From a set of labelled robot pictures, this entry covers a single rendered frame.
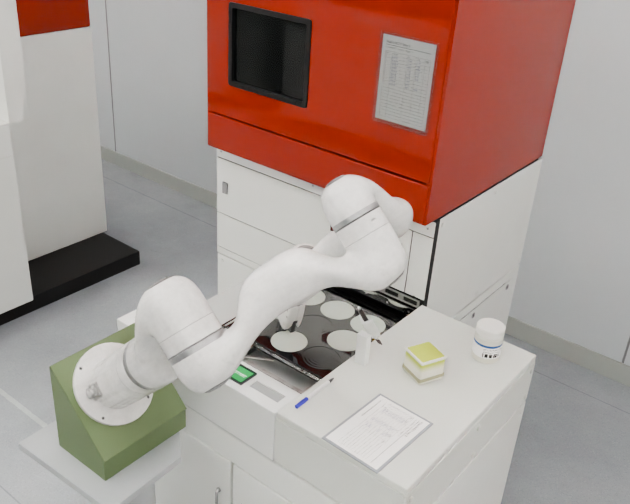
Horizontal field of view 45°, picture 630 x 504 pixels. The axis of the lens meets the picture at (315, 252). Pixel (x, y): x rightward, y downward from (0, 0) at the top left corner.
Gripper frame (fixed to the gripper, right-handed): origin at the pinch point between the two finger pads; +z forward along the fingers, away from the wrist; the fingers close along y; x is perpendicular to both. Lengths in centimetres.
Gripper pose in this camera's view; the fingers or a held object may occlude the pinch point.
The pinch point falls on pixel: (283, 324)
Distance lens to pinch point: 207.1
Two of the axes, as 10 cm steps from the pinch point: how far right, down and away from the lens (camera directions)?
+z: -2.2, 6.0, 7.7
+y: 3.3, 7.9, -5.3
